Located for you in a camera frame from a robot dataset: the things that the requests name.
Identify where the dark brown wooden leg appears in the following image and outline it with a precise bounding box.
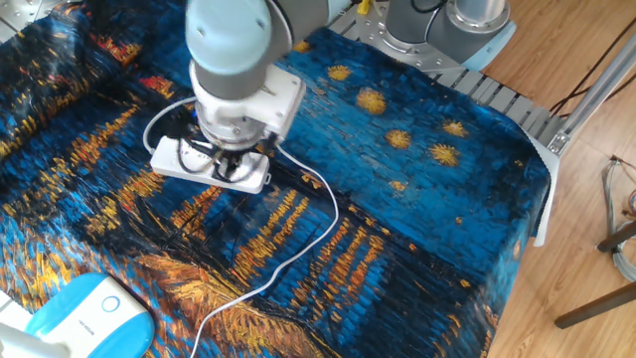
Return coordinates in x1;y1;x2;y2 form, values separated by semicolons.
595;221;636;254
554;281;636;330

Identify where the silver screwed metal plate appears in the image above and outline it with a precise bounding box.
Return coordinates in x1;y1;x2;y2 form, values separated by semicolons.
0;0;57;27

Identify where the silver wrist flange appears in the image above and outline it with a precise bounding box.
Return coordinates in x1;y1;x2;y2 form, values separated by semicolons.
200;116;273;152

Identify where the white power strip cable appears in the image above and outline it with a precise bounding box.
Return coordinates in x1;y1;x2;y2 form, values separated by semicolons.
142;95;199;156

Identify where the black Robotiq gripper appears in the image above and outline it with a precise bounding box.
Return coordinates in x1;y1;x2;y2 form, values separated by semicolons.
211;146;255;173

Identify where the aluminium frame beam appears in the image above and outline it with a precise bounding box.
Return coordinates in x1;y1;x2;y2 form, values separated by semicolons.
546;32;636;156

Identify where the starry night painted tablecloth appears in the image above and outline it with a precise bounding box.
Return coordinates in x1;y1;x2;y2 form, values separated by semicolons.
0;0;552;358

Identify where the silver robot mounting plate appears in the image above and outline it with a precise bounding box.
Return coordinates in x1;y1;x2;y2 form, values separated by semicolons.
327;0;518;77

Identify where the white power strip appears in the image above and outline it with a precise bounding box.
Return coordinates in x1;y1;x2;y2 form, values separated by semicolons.
149;134;273;196

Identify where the black floor cable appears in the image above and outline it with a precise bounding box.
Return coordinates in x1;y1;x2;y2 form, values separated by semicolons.
549;14;636;119

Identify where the white lamp power cord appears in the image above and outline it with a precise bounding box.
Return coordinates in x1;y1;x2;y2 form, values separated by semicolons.
190;142;340;358

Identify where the grey coiled cable bundle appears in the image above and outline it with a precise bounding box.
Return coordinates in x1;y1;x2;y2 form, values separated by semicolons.
600;156;636;283

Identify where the blue and white desk lamp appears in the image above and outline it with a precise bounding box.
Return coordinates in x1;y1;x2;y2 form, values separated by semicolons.
0;271;157;358

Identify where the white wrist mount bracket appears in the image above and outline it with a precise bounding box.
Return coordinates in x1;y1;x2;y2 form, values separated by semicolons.
190;63;308;145

